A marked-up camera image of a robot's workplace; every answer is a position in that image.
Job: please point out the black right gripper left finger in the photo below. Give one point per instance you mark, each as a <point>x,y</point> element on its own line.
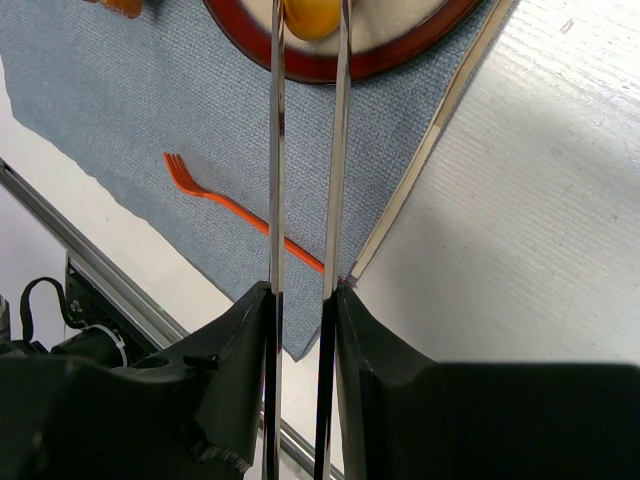
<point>190,411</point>

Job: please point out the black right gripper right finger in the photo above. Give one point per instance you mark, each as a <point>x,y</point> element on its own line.
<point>406,416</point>

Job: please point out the metal tongs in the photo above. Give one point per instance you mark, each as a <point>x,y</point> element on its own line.
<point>273,376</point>

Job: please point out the orange striped bread roll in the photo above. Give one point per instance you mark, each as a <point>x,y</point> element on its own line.
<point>312,20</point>

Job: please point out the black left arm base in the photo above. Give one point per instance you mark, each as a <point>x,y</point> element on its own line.
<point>42,315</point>

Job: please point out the blue cloth placemat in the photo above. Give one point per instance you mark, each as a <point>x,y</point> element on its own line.
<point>115,94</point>

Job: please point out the red rimmed round plate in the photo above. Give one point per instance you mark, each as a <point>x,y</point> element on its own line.
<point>385,35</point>

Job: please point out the aluminium table frame rail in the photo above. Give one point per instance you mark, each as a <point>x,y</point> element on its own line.
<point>136,305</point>

